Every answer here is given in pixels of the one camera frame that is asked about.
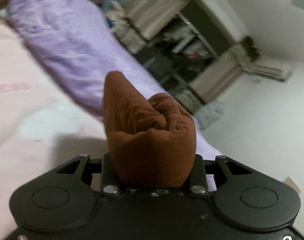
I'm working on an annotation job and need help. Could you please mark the rust brown garment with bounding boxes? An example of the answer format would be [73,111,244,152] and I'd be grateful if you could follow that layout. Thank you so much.
[103,72,196,187]

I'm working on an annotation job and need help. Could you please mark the open wardrobe with hanging clothes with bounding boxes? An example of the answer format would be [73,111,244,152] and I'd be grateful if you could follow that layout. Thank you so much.
[134,0,244,96]

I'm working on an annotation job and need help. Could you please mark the blue and cream clothes pile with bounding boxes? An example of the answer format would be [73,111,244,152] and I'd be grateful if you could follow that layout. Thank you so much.
[101,0,126,29]

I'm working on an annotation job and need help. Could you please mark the pink princess blanket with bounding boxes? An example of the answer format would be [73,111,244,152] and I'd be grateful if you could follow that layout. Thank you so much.
[0,18,108,239]

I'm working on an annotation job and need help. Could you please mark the pale blue plastic bag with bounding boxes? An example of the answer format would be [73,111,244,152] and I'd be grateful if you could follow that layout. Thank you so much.
[194,101,225,130]

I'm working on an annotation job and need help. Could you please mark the beige striped right curtain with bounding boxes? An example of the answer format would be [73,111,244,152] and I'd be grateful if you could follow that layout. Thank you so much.
[175,36,260,115]

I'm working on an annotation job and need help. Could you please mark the beige striped curtain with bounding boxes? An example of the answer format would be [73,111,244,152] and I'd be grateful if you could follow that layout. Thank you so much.
[113,0,191,54]
[175,36,260,115]

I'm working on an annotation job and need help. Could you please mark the lavender purple duvet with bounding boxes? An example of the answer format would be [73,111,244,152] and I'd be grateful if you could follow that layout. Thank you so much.
[8,0,219,160]

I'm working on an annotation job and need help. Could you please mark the beige striped left curtain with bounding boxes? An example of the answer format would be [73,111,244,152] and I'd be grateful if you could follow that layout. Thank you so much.
[113,0,191,54]

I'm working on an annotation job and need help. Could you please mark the white wall air conditioner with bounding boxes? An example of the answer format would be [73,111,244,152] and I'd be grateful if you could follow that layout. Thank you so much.
[253,58,293,82]

